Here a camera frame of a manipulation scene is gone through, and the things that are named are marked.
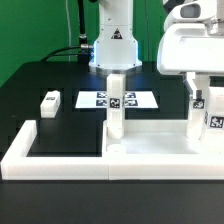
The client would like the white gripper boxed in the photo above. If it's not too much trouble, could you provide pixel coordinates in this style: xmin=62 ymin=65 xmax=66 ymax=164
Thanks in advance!
xmin=157 ymin=0 xmax=224 ymax=100

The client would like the white desk top tray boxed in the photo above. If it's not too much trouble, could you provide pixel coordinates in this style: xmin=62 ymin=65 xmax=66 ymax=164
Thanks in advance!
xmin=102 ymin=120 xmax=224 ymax=166

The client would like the fiducial marker plate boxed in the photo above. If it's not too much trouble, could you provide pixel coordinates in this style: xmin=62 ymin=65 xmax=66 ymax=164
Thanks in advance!
xmin=75 ymin=91 xmax=158 ymax=109

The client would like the black cable with connector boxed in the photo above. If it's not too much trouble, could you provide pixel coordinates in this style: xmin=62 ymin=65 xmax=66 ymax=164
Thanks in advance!
xmin=40 ymin=43 xmax=95 ymax=62

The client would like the black vertical cable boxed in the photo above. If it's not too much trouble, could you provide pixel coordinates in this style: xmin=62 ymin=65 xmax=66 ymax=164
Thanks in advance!
xmin=77 ymin=0 xmax=88 ymax=44

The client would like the white U-shaped fence frame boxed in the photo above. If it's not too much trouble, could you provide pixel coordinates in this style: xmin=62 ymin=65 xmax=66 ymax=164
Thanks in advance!
xmin=1 ymin=120 xmax=224 ymax=180

